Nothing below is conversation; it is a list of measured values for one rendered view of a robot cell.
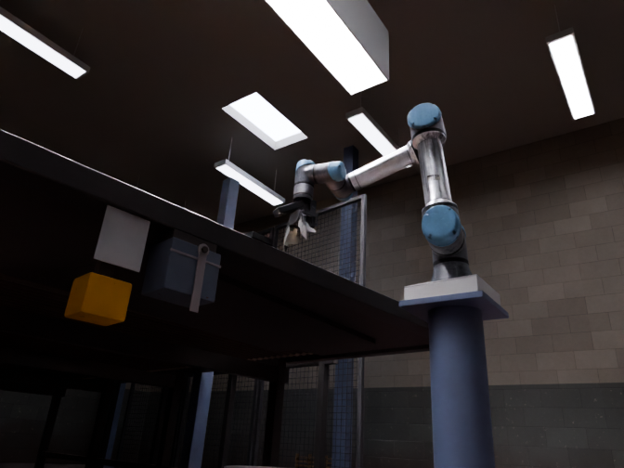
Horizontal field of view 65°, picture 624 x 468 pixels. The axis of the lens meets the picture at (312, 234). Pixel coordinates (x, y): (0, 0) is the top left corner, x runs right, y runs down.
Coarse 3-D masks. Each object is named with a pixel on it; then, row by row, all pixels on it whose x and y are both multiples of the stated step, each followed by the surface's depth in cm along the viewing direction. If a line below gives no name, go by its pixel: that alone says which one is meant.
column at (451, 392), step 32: (448, 320) 151; (480, 320) 153; (448, 352) 147; (480, 352) 148; (448, 384) 144; (480, 384) 143; (448, 416) 140; (480, 416) 139; (448, 448) 137; (480, 448) 136
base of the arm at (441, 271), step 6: (444, 258) 162; (450, 258) 161; (456, 258) 161; (462, 258) 162; (438, 264) 163; (444, 264) 161; (450, 264) 160; (456, 264) 160; (462, 264) 161; (468, 264) 164; (438, 270) 162; (444, 270) 160; (450, 270) 159; (456, 270) 159; (462, 270) 159; (468, 270) 160; (432, 276) 165; (438, 276) 160; (444, 276) 158; (450, 276) 157; (456, 276) 158; (462, 276) 158
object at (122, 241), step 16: (112, 208) 103; (112, 224) 102; (128, 224) 105; (144, 224) 107; (112, 240) 101; (128, 240) 104; (144, 240) 106; (96, 256) 98; (112, 256) 100; (128, 256) 103
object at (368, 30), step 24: (264, 0) 310; (288, 0) 333; (336, 0) 319; (360, 0) 353; (288, 24) 327; (312, 24) 356; (360, 24) 345; (312, 48) 348; (336, 48) 381; (360, 48) 400; (384, 48) 375; (336, 72) 373; (360, 72) 389; (384, 72) 365
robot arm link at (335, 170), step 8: (320, 168) 182; (328, 168) 181; (336, 168) 180; (344, 168) 184; (320, 176) 182; (328, 176) 181; (336, 176) 181; (344, 176) 183; (328, 184) 186; (336, 184) 186
